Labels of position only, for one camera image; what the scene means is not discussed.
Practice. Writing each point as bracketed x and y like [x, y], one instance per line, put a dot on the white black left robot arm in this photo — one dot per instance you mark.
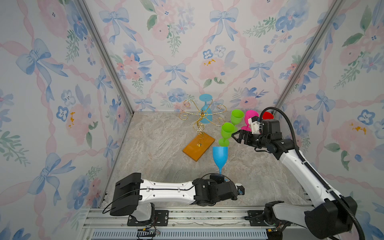
[136, 196]

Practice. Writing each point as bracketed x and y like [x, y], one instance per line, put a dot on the pink wine glass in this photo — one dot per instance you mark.
[248, 116]

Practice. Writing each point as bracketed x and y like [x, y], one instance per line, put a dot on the red wine glass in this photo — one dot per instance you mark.
[268, 116]

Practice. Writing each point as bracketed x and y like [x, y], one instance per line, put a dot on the blue wine glass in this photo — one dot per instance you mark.
[207, 99]
[220, 156]

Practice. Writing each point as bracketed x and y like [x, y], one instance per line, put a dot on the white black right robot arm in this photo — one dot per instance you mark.
[330, 214]

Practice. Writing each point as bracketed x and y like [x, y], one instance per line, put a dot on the aluminium rail base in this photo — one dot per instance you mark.
[190, 223]

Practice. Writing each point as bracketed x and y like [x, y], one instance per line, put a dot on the green wine glass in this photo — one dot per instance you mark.
[236, 117]
[226, 131]

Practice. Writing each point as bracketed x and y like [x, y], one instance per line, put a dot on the aluminium corner post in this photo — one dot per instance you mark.
[321, 32]
[95, 34]

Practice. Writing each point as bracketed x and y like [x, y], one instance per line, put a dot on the aluminium corner post right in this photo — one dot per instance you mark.
[321, 32]

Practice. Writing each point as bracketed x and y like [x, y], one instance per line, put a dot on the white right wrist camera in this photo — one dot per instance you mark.
[255, 124]

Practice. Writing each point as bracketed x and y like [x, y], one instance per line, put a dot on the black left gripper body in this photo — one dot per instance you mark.
[218, 180]

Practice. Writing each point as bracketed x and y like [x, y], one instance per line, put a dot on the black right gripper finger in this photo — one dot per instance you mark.
[240, 133]
[240, 138]

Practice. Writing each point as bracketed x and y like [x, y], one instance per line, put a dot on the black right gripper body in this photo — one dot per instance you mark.
[258, 141]

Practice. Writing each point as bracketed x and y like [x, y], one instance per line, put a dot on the aluminium corner post left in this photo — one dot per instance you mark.
[95, 34]

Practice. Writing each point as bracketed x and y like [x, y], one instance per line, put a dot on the gold wire rack wooden base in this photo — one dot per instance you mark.
[200, 144]

